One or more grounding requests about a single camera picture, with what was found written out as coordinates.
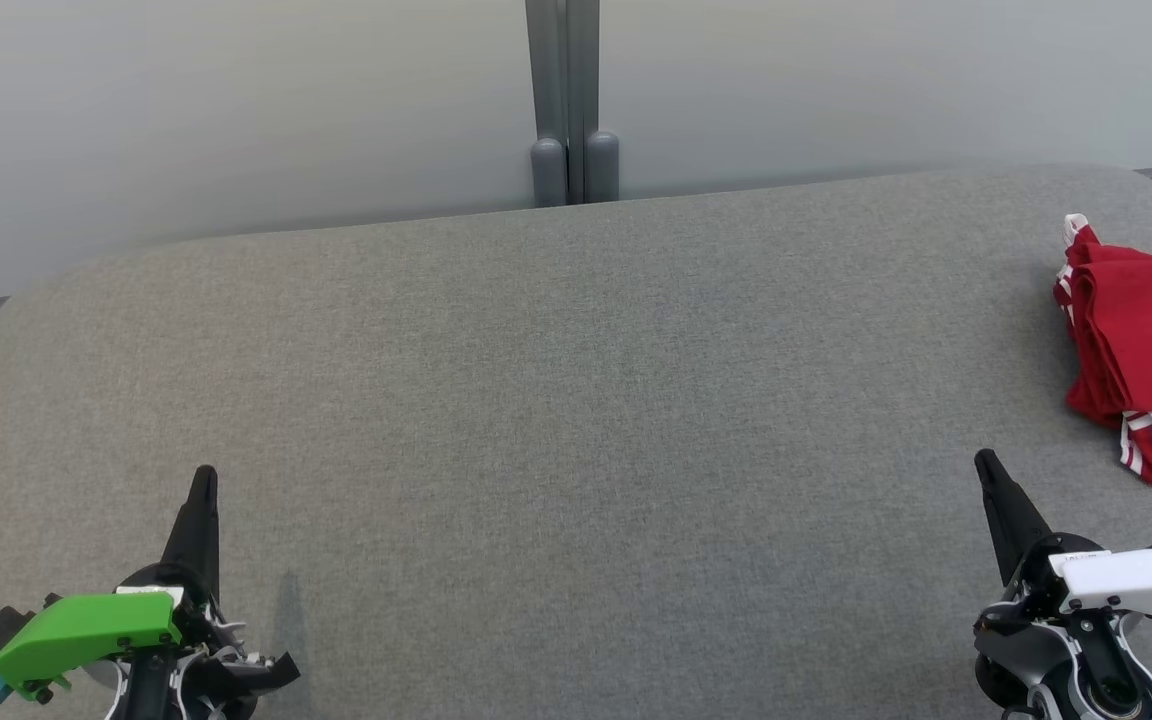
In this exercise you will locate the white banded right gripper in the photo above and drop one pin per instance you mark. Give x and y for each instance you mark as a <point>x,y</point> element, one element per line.
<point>1136,580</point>

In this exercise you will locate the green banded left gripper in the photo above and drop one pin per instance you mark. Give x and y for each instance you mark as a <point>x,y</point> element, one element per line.
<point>86,625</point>

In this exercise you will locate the red shorts with white stripe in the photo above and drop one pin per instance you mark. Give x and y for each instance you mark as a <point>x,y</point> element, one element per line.
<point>1086,252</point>

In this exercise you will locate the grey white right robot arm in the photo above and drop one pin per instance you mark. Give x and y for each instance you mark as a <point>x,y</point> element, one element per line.
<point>1101,660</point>

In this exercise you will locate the grey fabric sofa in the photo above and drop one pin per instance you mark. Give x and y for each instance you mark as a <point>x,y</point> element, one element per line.
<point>586,400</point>

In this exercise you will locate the grey partition frame post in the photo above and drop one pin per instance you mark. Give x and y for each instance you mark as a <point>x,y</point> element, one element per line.
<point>548,170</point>

